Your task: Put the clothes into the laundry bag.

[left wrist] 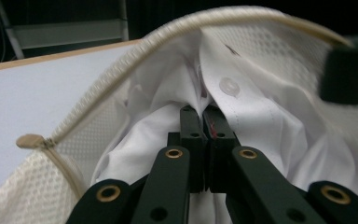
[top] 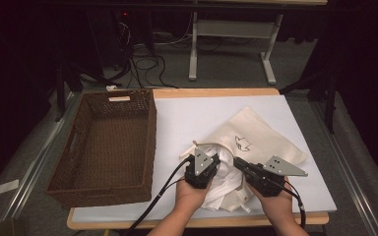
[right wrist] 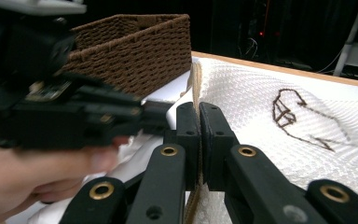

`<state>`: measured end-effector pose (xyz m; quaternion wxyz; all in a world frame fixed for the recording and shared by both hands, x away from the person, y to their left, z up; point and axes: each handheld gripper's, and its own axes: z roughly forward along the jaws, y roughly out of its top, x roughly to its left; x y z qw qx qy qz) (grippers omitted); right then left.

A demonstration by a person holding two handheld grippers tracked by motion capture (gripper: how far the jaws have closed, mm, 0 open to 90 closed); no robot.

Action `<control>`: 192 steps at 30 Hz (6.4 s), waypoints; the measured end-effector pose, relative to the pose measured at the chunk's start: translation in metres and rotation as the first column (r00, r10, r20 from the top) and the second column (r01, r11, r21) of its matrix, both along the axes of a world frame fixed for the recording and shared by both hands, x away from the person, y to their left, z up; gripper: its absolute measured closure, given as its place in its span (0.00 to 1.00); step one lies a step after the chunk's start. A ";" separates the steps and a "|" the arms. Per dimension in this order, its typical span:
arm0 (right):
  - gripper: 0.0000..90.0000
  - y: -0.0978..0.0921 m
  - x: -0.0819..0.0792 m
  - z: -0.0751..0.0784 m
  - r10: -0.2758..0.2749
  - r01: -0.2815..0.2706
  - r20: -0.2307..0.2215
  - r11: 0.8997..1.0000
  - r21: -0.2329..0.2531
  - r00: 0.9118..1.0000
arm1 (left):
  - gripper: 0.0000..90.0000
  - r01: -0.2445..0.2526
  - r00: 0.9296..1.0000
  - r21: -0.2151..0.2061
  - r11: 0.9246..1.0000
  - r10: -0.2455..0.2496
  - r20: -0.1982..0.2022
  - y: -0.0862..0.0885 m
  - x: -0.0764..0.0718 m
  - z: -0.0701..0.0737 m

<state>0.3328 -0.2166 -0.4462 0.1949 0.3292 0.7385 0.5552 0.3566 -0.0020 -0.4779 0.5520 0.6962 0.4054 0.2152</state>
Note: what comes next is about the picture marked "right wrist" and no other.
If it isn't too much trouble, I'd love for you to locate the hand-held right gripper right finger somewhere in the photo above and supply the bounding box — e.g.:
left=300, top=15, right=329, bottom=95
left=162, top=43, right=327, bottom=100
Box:
left=200, top=102, right=241, bottom=192

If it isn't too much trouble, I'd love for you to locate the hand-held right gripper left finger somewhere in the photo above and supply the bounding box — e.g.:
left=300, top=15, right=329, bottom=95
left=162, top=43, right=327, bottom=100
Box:
left=163, top=102, right=201, bottom=191

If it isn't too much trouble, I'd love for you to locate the beige drawstring cord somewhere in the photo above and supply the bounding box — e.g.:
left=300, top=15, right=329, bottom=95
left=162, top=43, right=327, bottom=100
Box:
left=183, top=61, right=205, bottom=224

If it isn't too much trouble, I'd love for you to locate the white shirt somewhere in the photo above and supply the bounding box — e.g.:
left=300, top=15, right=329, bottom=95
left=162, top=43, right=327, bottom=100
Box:
left=6, top=130, right=169, bottom=224

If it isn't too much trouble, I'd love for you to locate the cream drawstring bag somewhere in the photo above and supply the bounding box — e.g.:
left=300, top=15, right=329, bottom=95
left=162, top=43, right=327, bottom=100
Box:
left=183, top=57, right=358, bottom=224

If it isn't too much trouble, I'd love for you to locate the brown woven basket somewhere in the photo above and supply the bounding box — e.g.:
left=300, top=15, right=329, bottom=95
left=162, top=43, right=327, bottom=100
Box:
left=62, top=13, right=193, bottom=98

